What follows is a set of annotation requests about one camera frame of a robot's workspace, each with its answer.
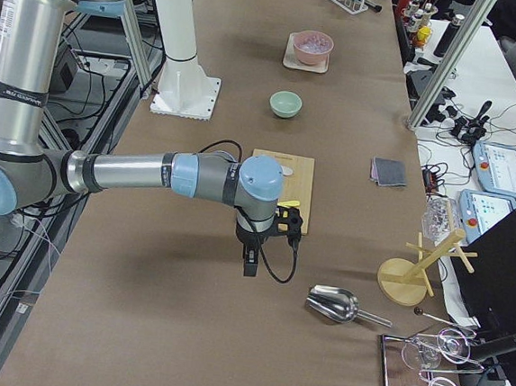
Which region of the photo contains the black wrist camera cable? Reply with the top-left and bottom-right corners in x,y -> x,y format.
252,233 -> 301,285

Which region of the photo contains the metal glass rack tray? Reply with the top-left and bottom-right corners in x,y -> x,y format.
380,328 -> 484,386

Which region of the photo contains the bamboo cutting board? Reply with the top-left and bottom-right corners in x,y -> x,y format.
252,148 -> 315,235

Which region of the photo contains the black water bottle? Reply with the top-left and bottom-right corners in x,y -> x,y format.
433,13 -> 465,58

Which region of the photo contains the black power adapter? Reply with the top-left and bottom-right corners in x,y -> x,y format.
50,43 -> 78,93

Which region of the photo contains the blue teach pendant far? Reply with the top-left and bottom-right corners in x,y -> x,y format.
472,140 -> 516,200

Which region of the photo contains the metal ice scoop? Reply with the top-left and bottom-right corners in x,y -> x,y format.
306,285 -> 393,328

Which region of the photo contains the aluminium frame post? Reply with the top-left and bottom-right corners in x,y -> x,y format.
406,0 -> 497,131

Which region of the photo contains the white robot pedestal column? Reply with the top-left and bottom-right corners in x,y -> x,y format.
150,0 -> 222,121

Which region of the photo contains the blue teach pendant near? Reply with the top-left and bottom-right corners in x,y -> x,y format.
458,189 -> 516,243

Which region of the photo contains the cream serving tray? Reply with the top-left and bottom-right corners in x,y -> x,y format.
282,32 -> 330,74

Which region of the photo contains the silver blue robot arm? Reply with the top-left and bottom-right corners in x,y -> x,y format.
0,0 -> 283,276

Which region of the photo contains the copper wire bottle basket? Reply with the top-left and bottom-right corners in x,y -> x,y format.
402,0 -> 438,49

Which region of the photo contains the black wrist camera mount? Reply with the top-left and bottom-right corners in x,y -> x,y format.
272,206 -> 303,244

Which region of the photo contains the wine glass upper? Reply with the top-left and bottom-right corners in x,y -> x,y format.
401,328 -> 470,371

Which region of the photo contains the grey folded cloth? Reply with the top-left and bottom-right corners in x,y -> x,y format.
370,157 -> 407,187

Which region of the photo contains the pink bowl of ice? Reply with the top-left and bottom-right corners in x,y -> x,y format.
293,30 -> 334,66

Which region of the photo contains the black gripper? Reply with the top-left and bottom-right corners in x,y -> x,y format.
236,208 -> 277,277

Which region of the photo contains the mint green bowl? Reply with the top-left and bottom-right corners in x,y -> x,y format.
269,90 -> 303,119

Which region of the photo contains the yellow plastic knife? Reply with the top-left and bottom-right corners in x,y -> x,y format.
278,200 -> 301,208

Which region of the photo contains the blue teach pendant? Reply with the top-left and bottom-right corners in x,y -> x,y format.
458,189 -> 516,243
472,140 -> 516,200

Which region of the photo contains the clear plastic bag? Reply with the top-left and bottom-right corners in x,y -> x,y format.
421,197 -> 456,243

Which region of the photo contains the black monitor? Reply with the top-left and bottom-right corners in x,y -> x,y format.
445,203 -> 516,343

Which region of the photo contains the wooden mug tree stand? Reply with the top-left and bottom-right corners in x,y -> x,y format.
377,229 -> 478,307

